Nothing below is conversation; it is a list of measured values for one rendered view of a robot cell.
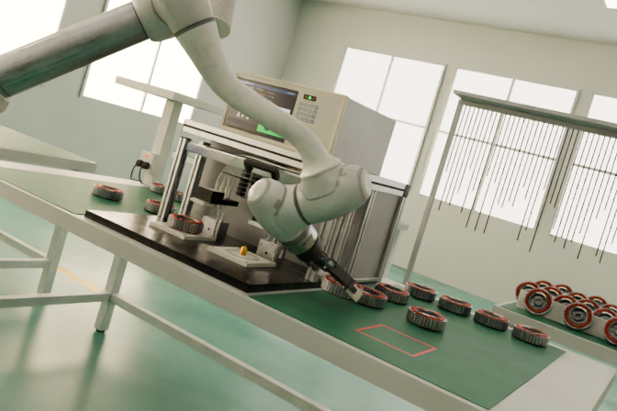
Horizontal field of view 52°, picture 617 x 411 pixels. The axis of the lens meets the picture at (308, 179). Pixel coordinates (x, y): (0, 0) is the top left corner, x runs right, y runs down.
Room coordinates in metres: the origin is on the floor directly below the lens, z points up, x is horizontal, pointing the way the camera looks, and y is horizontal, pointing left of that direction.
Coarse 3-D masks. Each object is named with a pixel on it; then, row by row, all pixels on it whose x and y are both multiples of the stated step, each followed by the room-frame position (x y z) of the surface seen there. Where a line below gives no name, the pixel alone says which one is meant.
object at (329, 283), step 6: (324, 276) 1.71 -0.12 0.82; (330, 276) 1.72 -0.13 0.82; (324, 282) 1.68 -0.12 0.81; (330, 282) 1.66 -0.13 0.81; (336, 282) 1.67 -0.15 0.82; (324, 288) 1.68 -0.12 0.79; (330, 288) 1.66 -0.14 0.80; (336, 288) 1.65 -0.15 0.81; (342, 288) 1.65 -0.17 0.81; (360, 288) 1.69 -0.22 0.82; (336, 294) 1.65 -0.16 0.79; (342, 294) 1.66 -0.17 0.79; (348, 294) 1.65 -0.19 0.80
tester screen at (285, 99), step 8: (240, 80) 2.12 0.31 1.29; (256, 88) 2.08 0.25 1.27; (264, 88) 2.06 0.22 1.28; (272, 88) 2.05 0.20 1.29; (264, 96) 2.06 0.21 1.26; (272, 96) 2.04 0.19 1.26; (280, 96) 2.03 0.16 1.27; (288, 96) 2.01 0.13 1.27; (280, 104) 2.02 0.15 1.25; (288, 104) 2.01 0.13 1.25; (232, 112) 2.11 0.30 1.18; (248, 120) 2.08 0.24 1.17; (248, 128) 2.07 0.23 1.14; (256, 128) 2.05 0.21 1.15; (272, 136) 2.02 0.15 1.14
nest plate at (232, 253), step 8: (208, 248) 1.82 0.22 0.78; (216, 248) 1.83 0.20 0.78; (224, 248) 1.87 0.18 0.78; (232, 248) 1.91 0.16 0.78; (240, 248) 1.94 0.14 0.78; (224, 256) 1.79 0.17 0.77; (232, 256) 1.79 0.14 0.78; (240, 256) 1.82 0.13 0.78; (248, 256) 1.85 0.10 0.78; (256, 256) 1.89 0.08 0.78; (240, 264) 1.76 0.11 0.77; (248, 264) 1.76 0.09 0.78; (256, 264) 1.79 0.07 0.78; (264, 264) 1.83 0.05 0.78; (272, 264) 1.86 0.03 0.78
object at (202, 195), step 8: (200, 192) 2.02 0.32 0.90; (208, 192) 2.01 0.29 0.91; (216, 192) 2.01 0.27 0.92; (192, 200) 2.01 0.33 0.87; (200, 200) 2.01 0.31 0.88; (208, 200) 2.00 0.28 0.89; (216, 200) 2.02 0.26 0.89; (224, 200) 2.05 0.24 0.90; (232, 200) 2.12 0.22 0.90; (224, 208) 2.09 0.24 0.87; (216, 216) 2.10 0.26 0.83; (224, 216) 2.09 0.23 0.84
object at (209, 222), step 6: (204, 216) 2.10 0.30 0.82; (204, 222) 2.09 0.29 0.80; (210, 222) 2.08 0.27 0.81; (222, 222) 2.07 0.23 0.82; (228, 222) 2.11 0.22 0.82; (204, 228) 2.09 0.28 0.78; (210, 228) 2.08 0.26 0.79; (222, 228) 2.08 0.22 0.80; (210, 234) 2.07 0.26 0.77; (216, 234) 2.06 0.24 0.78; (222, 234) 2.09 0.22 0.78
